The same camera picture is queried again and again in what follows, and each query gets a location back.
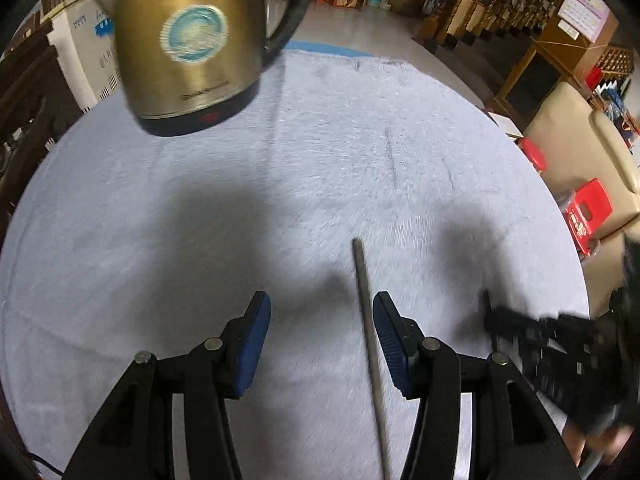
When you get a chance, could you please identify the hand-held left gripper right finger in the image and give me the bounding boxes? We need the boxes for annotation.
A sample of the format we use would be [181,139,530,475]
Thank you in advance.
[372,291,583,480]

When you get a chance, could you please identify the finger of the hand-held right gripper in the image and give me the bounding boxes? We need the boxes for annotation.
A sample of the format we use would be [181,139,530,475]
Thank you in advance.
[482,289,556,358]

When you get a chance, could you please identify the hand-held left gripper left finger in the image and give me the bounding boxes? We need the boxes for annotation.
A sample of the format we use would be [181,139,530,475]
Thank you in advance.
[62,290,272,480]

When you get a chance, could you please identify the metal chopstick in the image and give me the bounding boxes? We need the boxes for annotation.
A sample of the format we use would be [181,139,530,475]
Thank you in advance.
[351,238,393,480]

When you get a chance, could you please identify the person's right forearm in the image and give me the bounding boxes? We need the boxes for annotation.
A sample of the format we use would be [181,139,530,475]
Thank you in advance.
[562,412,631,471]

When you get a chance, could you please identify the red plastic stool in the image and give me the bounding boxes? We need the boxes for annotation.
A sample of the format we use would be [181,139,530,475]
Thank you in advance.
[560,178,613,257]
[520,137,551,171]

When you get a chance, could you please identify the grey tablecloth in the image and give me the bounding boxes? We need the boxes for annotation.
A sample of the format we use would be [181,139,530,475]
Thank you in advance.
[0,49,591,480]

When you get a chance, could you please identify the beige sofa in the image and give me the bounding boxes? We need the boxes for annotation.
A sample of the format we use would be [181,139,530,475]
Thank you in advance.
[522,81,640,241]

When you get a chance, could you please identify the wooden cabinet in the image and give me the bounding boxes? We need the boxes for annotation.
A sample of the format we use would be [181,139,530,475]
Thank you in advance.
[482,35,636,131]

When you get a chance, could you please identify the gold electric kettle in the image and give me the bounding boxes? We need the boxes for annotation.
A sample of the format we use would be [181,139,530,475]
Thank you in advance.
[114,0,307,138]

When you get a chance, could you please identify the blue underlay cloth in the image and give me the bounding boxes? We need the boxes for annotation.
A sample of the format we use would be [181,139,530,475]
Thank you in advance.
[287,40,373,61]

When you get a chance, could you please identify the wooden stair railing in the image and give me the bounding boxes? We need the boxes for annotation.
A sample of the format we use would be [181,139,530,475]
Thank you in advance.
[415,0,566,51]

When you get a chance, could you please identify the dark carved wooden chair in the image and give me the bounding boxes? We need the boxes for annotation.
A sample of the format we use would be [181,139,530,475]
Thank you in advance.
[0,20,86,241]

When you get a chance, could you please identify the white printed box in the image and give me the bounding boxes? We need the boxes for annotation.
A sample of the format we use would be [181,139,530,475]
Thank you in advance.
[50,0,123,113]

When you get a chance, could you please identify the thin black floor cable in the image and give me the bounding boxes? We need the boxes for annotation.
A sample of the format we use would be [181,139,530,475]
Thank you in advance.
[22,452,66,478]

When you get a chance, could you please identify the wall calendar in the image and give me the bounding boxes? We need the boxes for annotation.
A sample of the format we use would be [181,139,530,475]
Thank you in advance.
[557,0,611,43]

